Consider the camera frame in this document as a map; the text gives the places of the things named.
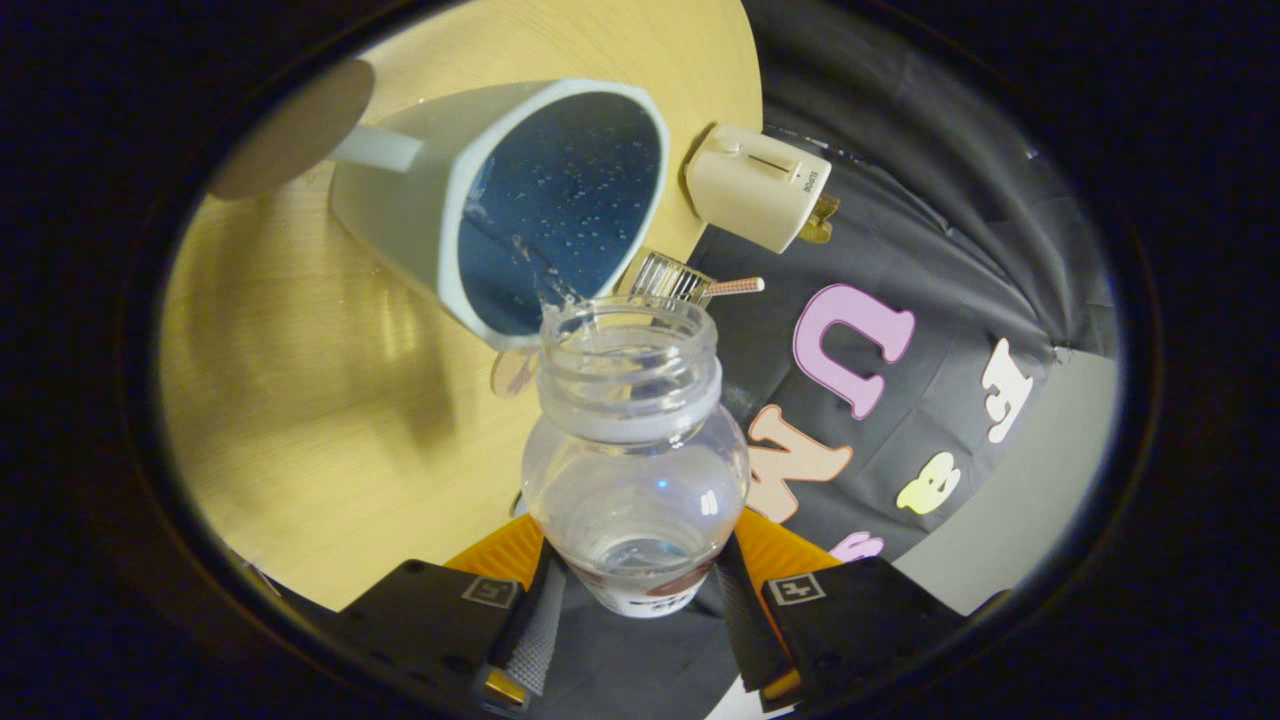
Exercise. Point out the brown toast slices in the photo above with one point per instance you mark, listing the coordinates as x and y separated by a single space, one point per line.
825 220

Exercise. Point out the round wooden coaster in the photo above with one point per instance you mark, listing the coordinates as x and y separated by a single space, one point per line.
508 375

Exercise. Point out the light blue cup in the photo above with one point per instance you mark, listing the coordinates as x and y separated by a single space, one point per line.
400 210

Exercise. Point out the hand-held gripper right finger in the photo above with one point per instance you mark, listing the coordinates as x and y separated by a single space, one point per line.
745 620

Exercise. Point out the clear plastic juice bottle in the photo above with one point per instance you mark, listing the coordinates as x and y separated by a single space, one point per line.
635 480

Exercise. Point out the white toaster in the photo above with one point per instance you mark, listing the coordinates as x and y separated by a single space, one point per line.
750 190

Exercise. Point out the black backdrop cloth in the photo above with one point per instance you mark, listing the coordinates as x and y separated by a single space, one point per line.
950 250

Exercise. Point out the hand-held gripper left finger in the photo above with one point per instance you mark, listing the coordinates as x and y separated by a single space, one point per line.
540 630

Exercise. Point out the pink striped straw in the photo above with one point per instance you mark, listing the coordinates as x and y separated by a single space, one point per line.
735 287

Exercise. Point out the wooden table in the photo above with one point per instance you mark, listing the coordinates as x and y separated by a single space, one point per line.
320 420

